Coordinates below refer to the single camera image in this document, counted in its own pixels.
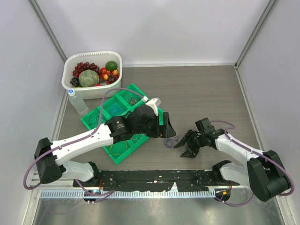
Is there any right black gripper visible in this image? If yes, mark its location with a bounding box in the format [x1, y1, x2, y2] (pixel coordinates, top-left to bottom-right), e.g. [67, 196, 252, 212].
[174, 129, 206, 158]

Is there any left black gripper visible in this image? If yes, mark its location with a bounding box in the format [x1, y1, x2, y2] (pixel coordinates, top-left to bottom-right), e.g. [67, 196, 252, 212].
[134, 112, 176, 138]

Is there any white thin cable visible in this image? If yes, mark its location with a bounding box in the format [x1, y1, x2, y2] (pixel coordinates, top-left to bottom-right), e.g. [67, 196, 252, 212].
[130, 133, 150, 142]

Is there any yellow thin cable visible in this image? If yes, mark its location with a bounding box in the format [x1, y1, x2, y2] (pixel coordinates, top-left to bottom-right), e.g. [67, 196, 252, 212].
[107, 140, 128, 156]

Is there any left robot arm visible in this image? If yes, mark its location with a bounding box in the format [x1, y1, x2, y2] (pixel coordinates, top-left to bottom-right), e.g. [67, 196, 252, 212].
[34, 105, 176, 187]

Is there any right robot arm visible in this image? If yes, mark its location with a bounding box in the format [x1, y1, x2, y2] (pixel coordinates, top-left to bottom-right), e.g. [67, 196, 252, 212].
[175, 118, 295, 202]

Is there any green compartment tray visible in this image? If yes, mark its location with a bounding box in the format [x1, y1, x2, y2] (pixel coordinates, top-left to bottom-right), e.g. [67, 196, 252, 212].
[81, 84, 164, 164]

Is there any red yellow cherries bunch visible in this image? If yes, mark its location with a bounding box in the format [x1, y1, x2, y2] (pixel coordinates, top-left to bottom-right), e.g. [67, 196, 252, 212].
[98, 67, 120, 85]

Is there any green lime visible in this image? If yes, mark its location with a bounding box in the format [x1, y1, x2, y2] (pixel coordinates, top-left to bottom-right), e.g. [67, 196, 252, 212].
[105, 60, 118, 71]

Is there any clear water bottle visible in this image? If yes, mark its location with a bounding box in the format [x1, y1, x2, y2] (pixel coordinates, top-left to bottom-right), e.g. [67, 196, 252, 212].
[67, 89, 89, 116]

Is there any green melon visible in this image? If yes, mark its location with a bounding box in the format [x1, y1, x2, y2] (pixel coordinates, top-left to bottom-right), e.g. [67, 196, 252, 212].
[79, 70, 99, 88]

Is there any white plastic basket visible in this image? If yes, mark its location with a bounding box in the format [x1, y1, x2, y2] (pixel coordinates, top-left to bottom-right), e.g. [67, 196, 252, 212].
[61, 51, 122, 99]

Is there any dark grape bunch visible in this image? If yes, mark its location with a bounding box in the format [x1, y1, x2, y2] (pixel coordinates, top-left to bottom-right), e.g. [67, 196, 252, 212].
[70, 77, 81, 87]

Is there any red grape bunch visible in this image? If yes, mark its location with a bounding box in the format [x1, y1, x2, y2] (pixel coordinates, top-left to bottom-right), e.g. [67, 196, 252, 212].
[72, 62, 100, 78]

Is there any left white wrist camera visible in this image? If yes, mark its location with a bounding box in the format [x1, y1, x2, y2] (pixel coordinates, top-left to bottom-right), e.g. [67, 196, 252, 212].
[142, 96, 161, 116]

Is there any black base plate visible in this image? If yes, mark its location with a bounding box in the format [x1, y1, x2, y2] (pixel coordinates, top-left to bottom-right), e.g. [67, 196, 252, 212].
[82, 170, 239, 192]

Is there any white slotted cable duct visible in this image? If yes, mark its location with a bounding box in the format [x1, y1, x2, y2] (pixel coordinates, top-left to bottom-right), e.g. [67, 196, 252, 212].
[39, 189, 216, 199]

